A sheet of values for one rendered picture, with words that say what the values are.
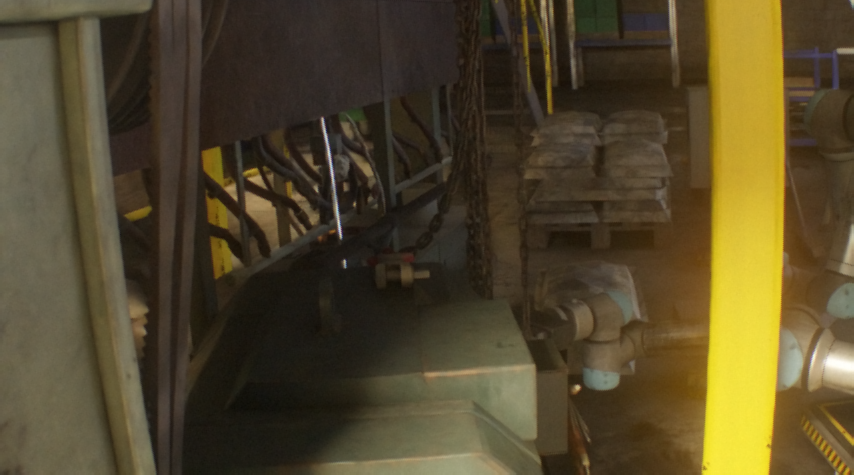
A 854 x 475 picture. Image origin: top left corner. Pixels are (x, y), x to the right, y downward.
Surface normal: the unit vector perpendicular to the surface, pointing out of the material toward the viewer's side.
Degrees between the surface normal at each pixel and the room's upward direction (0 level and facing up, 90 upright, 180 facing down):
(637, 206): 65
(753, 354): 90
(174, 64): 99
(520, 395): 90
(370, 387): 90
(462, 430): 0
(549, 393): 90
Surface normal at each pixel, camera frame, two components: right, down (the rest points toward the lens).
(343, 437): -0.06, -0.98
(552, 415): 0.03, 0.18
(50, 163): 0.95, 0.00
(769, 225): -0.31, 0.19
